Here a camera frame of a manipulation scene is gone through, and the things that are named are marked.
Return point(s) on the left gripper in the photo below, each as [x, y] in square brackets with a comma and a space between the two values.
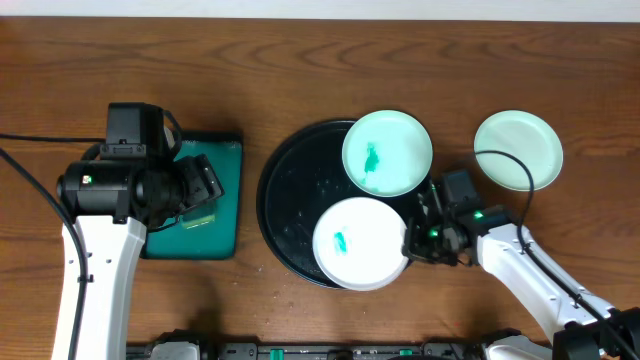
[205, 178]

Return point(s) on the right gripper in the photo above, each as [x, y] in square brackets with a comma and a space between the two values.
[417, 240]

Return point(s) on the yellow green sponge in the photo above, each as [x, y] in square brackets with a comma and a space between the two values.
[197, 218]

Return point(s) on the white plate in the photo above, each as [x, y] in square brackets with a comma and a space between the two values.
[357, 243]

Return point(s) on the mint plate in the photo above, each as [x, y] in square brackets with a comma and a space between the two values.
[387, 153]
[526, 137]

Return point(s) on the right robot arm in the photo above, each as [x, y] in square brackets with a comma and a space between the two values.
[578, 324]

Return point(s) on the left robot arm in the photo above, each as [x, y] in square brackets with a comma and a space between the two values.
[133, 184]

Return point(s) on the black rectangular sponge tray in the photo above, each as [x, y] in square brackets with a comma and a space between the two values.
[216, 240]

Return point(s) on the round black tray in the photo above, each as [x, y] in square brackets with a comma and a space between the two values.
[302, 179]

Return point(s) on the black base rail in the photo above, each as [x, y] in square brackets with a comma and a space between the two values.
[181, 344]

